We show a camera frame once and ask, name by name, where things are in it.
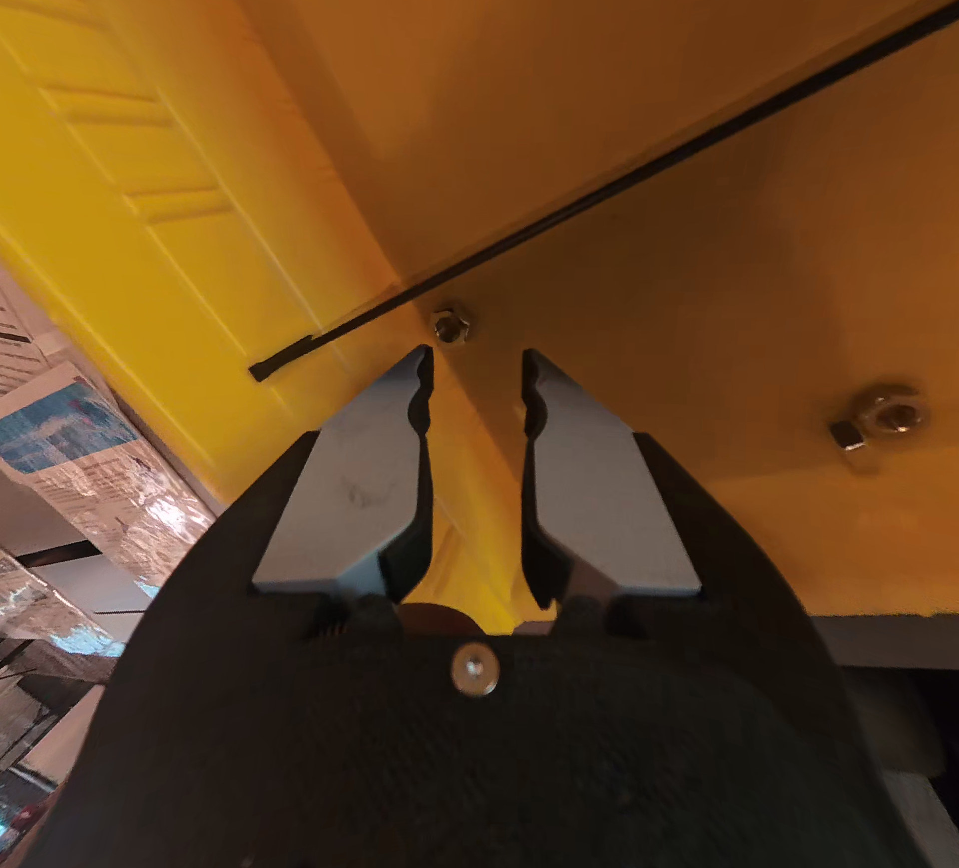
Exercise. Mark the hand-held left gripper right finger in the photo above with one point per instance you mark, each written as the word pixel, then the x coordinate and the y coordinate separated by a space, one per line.
pixel 599 501

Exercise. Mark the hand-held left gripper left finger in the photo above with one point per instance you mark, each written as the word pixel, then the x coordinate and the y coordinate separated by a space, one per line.
pixel 352 493

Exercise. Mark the yellow divided bin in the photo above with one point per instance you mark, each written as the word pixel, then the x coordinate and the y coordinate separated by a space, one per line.
pixel 187 156

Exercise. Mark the plastic-wrapped printed sheet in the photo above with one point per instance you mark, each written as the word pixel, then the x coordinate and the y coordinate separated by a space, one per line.
pixel 67 433

